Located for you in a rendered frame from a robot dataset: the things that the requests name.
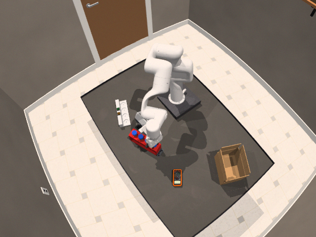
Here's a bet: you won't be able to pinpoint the black pocket multimeter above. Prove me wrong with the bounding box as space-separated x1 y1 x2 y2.
173 169 182 186

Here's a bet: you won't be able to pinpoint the brown cardboard box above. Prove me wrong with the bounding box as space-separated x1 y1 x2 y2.
214 144 250 185

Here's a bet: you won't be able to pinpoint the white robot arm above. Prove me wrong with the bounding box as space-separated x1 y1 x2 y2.
139 43 193 140

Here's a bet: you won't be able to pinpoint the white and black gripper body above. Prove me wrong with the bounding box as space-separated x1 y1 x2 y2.
146 131 162 148

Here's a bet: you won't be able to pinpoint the red tube rack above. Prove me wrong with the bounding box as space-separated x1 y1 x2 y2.
129 129 161 155

